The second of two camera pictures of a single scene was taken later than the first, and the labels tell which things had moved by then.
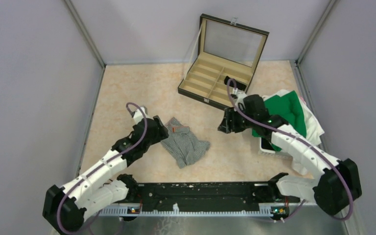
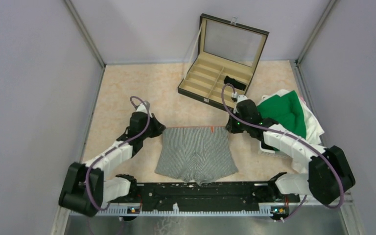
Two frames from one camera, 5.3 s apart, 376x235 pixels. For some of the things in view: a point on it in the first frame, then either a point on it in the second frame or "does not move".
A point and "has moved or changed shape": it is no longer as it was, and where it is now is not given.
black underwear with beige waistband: x=240 y=84 does not move
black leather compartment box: x=228 y=52 does not move
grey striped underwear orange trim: x=182 y=146 has moved or changed shape
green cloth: x=290 y=108 does not move
